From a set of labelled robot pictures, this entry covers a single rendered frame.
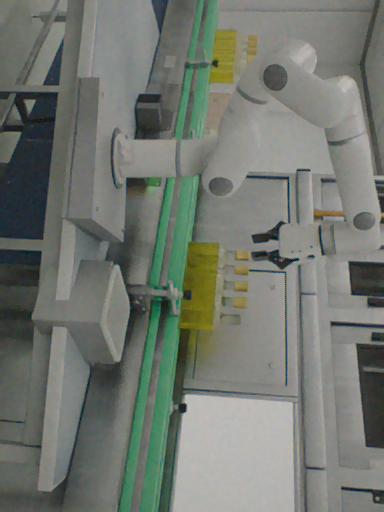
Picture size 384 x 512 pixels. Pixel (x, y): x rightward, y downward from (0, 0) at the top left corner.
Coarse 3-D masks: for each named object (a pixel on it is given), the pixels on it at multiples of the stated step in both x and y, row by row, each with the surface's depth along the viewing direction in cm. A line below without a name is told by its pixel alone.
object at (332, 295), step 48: (240, 192) 202; (288, 192) 202; (336, 192) 201; (192, 240) 190; (240, 240) 189; (336, 288) 175; (336, 336) 165; (336, 384) 156; (336, 432) 146; (336, 480) 138
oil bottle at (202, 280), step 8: (184, 272) 159; (192, 272) 159; (200, 272) 159; (184, 280) 157; (192, 280) 157; (200, 280) 157; (208, 280) 157; (216, 280) 156; (224, 280) 157; (208, 288) 156; (216, 288) 156; (224, 288) 157
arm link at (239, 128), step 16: (240, 96) 115; (224, 112) 121; (240, 112) 117; (256, 112) 116; (224, 128) 115; (240, 128) 113; (256, 128) 116; (224, 144) 115; (240, 144) 114; (256, 144) 115; (224, 160) 117; (240, 160) 117; (208, 176) 121; (224, 176) 120; (240, 176) 120; (208, 192) 124; (224, 192) 123
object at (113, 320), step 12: (120, 276) 128; (108, 288) 120; (120, 288) 133; (108, 300) 118; (120, 300) 137; (108, 312) 140; (120, 312) 140; (108, 324) 138; (120, 324) 138; (108, 336) 119; (120, 336) 136; (120, 348) 134
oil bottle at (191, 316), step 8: (184, 312) 150; (192, 312) 150; (200, 312) 150; (208, 312) 150; (216, 312) 150; (184, 320) 149; (192, 320) 149; (200, 320) 149; (208, 320) 149; (216, 320) 149; (192, 328) 153; (200, 328) 152; (208, 328) 152; (216, 328) 151
